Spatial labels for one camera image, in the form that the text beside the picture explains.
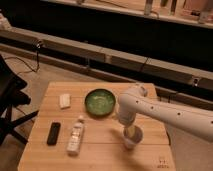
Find black remote control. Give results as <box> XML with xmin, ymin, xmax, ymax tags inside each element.
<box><xmin>47</xmin><ymin>122</ymin><xmax>61</xmax><ymax>145</ymax></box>

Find white bottle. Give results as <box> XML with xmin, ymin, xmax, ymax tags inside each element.
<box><xmin>67</xmin><ymin>115</ymin><xmax>85</xmax><ymax>156</ymax></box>

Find black office chair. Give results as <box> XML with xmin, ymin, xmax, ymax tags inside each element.
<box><xmin>0</xmin><ymin>54</ymin><xmax>38</xmax><ymax>145</ymax></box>

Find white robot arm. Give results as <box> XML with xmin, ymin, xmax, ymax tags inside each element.
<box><xmin>117</xmin><ymin>84</ymin><xmax>213</xmax><ymax>142</ymax></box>

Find wooden table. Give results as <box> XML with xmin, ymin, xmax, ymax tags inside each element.
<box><xmin>18</xmin><ymin>82</ymin><xmax>175</xmax><ymax>171</ymax></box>

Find white sponge block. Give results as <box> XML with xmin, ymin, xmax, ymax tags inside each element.
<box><xmin>59</xmin><ymin>94</ymin><xmax>71</xmax><ymax>109</ymax></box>

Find white ceramic cup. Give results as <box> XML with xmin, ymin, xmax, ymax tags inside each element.
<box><xmin>123</xmin><ymin>126</ymin><xmax>143</xmax><ymax>149</ymax></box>

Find green bowl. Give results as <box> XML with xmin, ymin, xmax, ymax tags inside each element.
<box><xmin>84</xmin><ymin>89</ymin><xmax>116</xmax><ymax>117</ymax></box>

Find black cable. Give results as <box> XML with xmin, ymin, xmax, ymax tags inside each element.
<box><xmin>3</xmin><ymin>39</ymin><xmax>44</xmax><ymax>76</ymax></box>

